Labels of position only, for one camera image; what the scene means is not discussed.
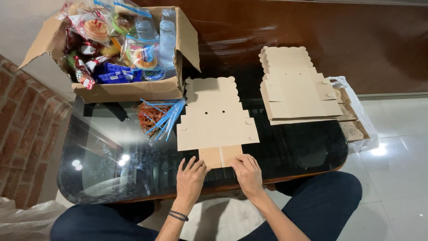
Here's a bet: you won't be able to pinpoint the white plastic bag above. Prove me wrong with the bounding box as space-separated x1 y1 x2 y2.
0 197 68 241

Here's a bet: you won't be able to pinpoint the black braided wrist bracelet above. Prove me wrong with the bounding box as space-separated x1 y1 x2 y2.
167 210 190 222

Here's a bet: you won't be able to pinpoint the scalloped cardboard box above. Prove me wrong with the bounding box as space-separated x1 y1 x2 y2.
176 76 260 169

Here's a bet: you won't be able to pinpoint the cardboard carton of snacks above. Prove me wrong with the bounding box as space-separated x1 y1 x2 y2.
18 0 201 104

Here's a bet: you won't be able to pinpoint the person's left hand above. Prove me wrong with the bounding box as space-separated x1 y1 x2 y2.
176 156 211 205

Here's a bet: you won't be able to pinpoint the stack of cardboard box blanks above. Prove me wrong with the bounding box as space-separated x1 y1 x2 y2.
258 46 344 126

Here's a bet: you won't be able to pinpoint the plastic bag of brown cartons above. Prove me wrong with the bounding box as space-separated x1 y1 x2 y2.
327 76 380 154

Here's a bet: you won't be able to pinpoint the bundle of orange rubber bands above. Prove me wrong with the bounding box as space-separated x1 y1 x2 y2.
135 101 169 137

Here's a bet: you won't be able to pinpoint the bag of blue straws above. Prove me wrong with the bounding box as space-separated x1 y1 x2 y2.
140 97 187 142

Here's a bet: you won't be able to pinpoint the person's right hand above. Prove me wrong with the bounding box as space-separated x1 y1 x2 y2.
230 154 265 202

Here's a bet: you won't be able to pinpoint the person's dark blue trousers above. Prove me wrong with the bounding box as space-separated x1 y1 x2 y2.
50 171 364 241

